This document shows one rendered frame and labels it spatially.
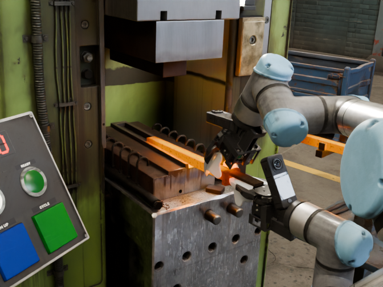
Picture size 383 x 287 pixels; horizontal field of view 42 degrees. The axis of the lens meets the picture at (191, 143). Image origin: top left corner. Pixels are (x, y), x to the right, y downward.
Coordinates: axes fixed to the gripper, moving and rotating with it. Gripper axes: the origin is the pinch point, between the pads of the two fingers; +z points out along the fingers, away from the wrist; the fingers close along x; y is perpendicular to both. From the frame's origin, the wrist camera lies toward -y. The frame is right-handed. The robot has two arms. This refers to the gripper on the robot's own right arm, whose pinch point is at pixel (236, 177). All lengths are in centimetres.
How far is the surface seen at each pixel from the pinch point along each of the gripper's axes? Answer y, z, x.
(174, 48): -28.5, 16.6, -6.8
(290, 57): 39, 305, 351
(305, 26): 38, 557, 660
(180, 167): 2.6, 17.7, -3.5
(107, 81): -11, 65, 0
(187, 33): -31.9, 16.5, -3.2
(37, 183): -7.2, 5.3, -45.2
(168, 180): 5.0, 17.2, -7.8
